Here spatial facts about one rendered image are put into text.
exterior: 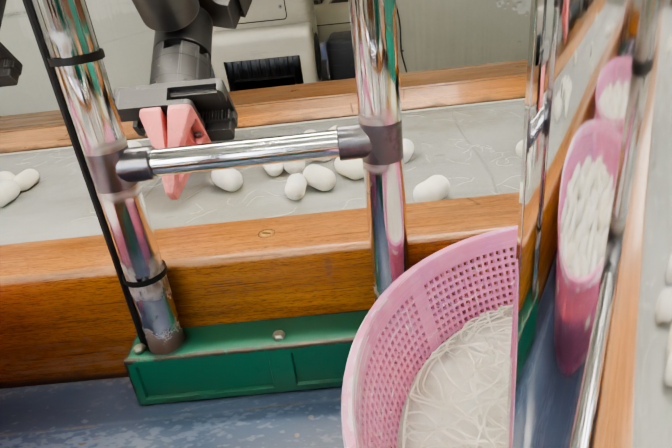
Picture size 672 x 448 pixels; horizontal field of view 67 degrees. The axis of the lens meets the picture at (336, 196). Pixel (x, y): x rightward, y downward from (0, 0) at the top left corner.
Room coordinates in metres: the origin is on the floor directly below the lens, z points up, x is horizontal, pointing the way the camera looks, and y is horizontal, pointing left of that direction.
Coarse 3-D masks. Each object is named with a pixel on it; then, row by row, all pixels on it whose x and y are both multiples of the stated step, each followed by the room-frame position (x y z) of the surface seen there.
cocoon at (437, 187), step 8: (432, 176) 0.38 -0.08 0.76; (440, 176) 0.38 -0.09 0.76; (424, 184) 0.37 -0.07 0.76; (432, 184) 0.37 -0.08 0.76; (440, 184) 0.37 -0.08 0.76; (448, 184) 0.37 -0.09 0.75; (416, 192) 0.37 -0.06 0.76; (424, 192) 0.36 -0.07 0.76; (432, 192) 0.36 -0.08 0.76; (440, 192) 0.37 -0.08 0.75; (448, 192) 0.37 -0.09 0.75; (416, 200) 0.36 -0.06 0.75; (424, 200) 0.36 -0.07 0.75; (432, 200) 0.36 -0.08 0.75
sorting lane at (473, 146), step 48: (144, 144) 0.62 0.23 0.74; (432, 144) 0.51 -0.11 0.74; (480, 144) 0.49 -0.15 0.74; (48, 192) 0.49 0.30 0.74; (144, 192) 0.46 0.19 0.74; (192, 192) 0.45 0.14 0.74; (240, 192) 0.44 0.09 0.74; (336, 192) 0.41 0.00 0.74; (480, 192) 0.38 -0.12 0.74; (0, 240) 0.40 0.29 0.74
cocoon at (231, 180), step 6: (216, 174) 0.45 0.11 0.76; (222, 174) 0.44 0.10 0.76; (228, 174) 0.44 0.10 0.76; (234, 174) 0.44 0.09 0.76; (240, 174) 0.44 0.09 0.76; (216, 180) 0.45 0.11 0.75; (222, 180) 0.44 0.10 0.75; (228, 180) 0.43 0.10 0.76; (234, 180) 0.44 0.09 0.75; (240, 180) 0.44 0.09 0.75; (222, 186) 0.44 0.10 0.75; (228, 186) 0.43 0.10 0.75; (234, 186) 0.44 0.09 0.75; (240, 186) 0.44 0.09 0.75
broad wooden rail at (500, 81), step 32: (480, 64) 0.74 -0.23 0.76; (512, 64) 0.72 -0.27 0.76; (256, 96) 0.70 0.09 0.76; (288, 96) 0.68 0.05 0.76; (320, 96) 0.66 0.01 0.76; (352, 96) 0.66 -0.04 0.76; (416, 96) 0.65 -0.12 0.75; (448, 96) 0.64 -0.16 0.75; (480, 96) 0.64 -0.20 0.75; (512, 96) 0.63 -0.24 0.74; (0, 128) 0.69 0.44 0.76; (32, 128) 0.67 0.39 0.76; (64, 128) 0.66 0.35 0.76; (128, 128) 0.66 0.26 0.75
